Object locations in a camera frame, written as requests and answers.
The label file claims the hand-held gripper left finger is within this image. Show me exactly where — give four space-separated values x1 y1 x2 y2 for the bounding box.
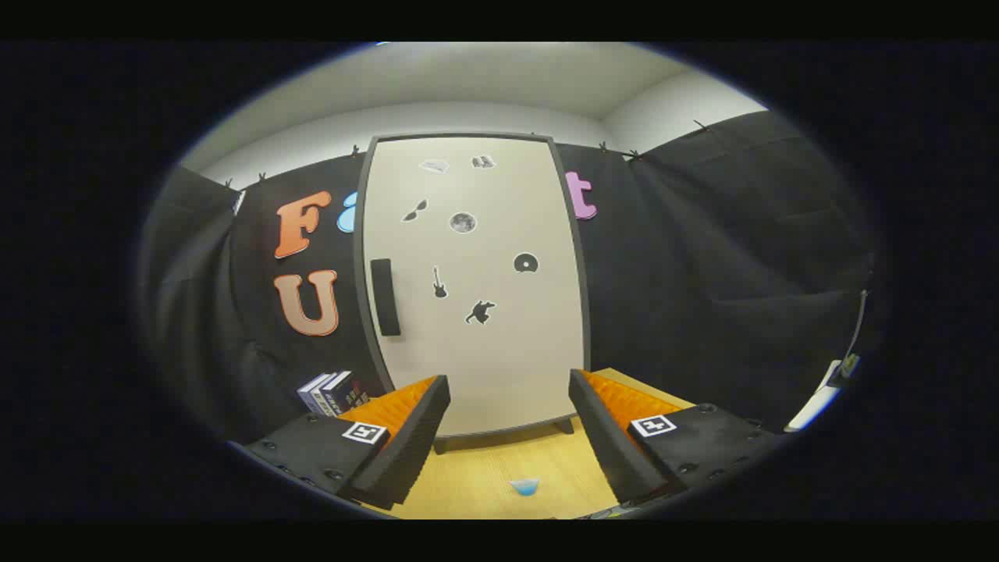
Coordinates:
244 375 452 511

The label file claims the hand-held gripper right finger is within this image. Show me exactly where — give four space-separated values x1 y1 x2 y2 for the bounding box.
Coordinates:
568 368 783 507

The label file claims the beige cabinet door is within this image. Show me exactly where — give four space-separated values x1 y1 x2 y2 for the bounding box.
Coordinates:
363 137 586 438

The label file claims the black door handle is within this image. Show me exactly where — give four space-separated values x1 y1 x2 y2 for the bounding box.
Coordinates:
370 258 402 337

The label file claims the dark blue book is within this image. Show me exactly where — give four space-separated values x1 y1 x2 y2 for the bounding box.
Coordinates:
311 372 352 417
297 373 332 414
322 371 377 418

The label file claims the grey cabinet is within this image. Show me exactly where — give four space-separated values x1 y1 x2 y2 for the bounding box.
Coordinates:
354 131 592 455

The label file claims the white desk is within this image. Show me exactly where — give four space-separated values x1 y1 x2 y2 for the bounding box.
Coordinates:
784 359 845 433

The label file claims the black backdrop cloth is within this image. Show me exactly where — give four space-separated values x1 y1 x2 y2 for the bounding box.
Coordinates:
140 109 879 446

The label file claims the grey hanging cable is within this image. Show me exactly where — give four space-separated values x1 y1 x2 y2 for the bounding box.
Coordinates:
845 290 869 369

